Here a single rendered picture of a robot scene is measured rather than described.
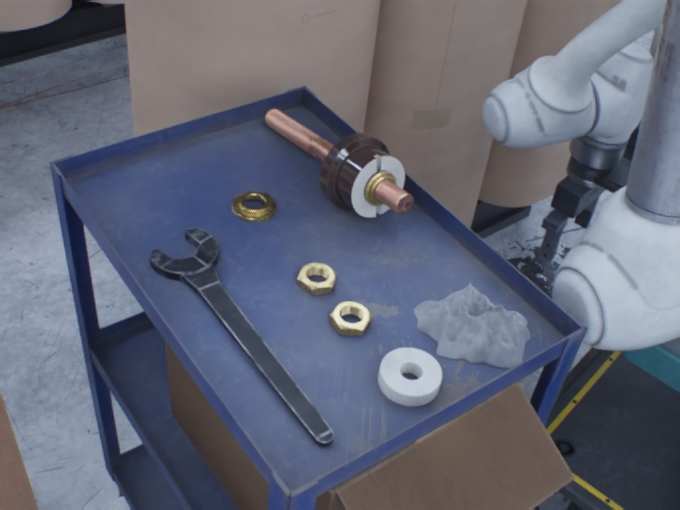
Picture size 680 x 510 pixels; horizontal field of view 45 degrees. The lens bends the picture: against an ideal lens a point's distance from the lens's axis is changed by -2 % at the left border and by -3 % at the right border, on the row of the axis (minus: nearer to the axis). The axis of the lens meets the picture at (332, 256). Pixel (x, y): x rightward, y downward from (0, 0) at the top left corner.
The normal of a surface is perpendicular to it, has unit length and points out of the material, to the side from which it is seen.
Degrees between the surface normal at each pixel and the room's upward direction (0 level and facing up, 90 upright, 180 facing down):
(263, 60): 90
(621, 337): 96
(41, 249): 0
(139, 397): 0
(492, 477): 26
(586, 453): 0
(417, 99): 90
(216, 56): 90
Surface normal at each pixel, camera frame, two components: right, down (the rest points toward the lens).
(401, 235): 0.08, -0.73
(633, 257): -0.58, 0.13
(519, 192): 0.11, 0.68
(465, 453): 0.33, -0.40
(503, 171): -0.28, 0.63
